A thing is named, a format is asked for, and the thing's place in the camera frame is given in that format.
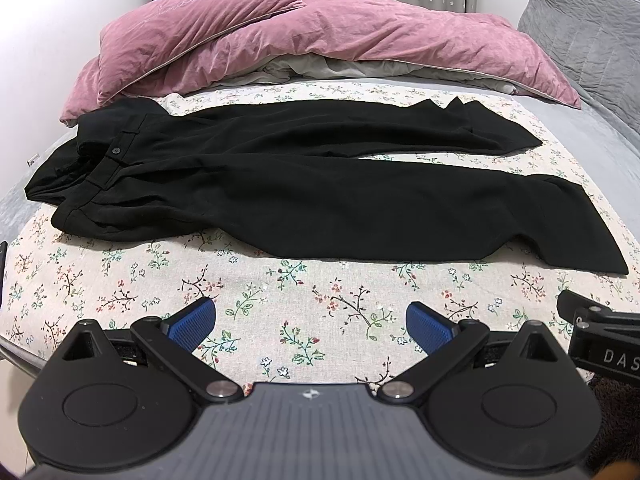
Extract black pants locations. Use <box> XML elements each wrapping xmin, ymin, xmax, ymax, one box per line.
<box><xmin>25</xmin><ymin>99</ymin><xmax>628</xmax><ymax>275</ymax></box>

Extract floral white cloth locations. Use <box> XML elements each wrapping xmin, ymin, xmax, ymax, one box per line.
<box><xmin>1</xmin><ymin>87</ymin><xmax>639</xmax><ymax>386</ymax></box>

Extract pink velvet duvet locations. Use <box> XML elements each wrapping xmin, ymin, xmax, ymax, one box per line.
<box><xmin>60</xmin><ymin>0</ymin><xmax>580</xmax><ymax>125</ymax></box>

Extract grey quilted pillow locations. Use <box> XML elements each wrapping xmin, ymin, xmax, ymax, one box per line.
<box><xmin>518</xmin><ymin>0</ymin><xmax>639</xmax><ymax>130</ymax></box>

